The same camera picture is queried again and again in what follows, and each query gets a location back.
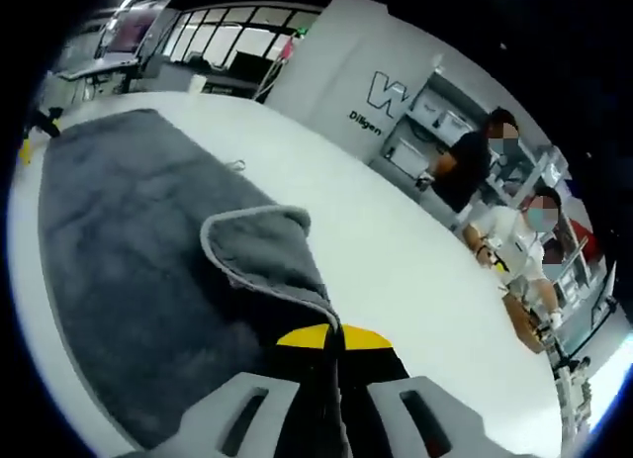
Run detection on grey towel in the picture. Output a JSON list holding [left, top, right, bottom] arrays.
[[38, 108, 343, 453]]

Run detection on large display screen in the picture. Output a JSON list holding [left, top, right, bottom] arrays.
[[101, 0, 172, 63]]

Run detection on wooden box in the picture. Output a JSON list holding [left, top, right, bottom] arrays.
[[502, 288, 546, 354]]

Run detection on white storage bin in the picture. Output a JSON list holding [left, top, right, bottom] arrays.
[[390, 138, 431, 180], [434, 109, 476, 145]]

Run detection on white shelf unit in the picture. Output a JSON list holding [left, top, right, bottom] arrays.
[[487, 143, 609, 311]]

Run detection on grey metal shelf unit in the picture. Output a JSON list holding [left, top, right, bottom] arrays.
[[380, 54, 500, 182]]

